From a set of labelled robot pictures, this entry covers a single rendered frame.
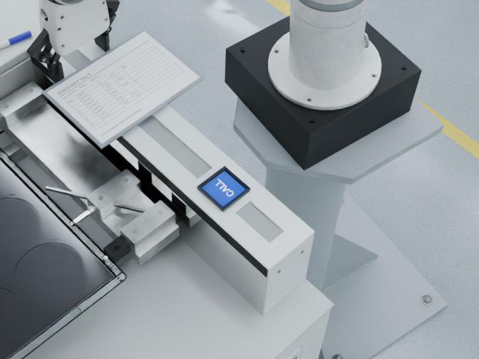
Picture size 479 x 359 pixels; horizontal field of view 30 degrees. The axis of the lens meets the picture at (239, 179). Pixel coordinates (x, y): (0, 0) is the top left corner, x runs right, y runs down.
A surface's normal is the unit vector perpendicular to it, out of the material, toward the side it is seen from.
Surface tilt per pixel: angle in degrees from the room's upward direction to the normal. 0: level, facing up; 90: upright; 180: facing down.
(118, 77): 0
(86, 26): 88
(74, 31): 90
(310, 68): 91
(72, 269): 0
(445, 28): 0
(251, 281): 90
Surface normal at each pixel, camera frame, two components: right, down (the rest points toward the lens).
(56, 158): 0.04, -0.57
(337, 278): 0.57, 0.68
